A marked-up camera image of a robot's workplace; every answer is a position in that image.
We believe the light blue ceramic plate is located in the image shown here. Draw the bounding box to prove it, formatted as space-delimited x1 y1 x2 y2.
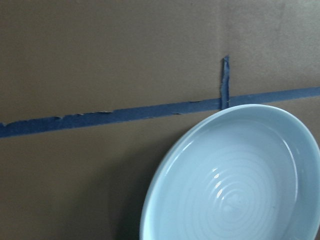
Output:
139 103 320 240

